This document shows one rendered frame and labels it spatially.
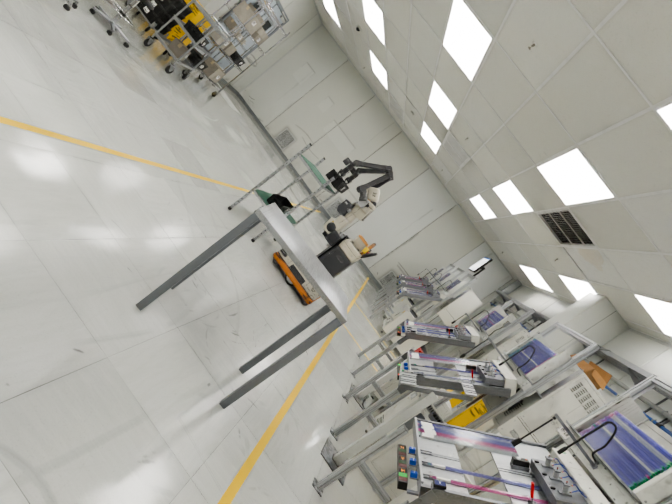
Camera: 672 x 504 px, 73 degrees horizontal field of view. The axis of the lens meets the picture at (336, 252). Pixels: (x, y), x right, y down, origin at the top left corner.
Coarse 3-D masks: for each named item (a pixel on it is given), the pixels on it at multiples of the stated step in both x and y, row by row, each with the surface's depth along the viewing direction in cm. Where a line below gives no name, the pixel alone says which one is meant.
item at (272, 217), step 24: (264, 216) 215; (288, 240) 225; (192, 264) 220; (312, 264) 238; (168, 288) 223; (336, 288) 253; (336, 312) 222; (288, 336) 268; (312, 336) 225; (288, 360) 227
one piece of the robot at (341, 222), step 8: (368, 200) 484; (352, 208) 493; (360, 208) 490; (368, 208) 484; (344, 216) 496; (352, 216) 494; (360, 216) 491; (328, 224) 493; (336, 224) 492; (344, 224) 491; (328, 232) 494
